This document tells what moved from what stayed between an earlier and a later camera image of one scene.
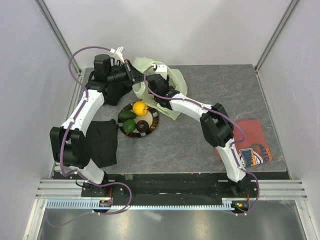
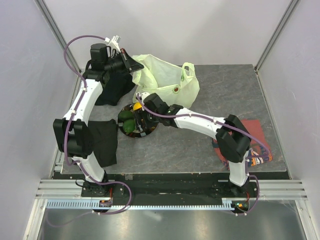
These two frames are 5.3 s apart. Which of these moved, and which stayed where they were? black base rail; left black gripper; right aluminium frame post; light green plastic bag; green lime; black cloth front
Moved: light green plastic bag; left black gripper
Stayed: right aluminium frame post; black base rail; black cloth front; green lime
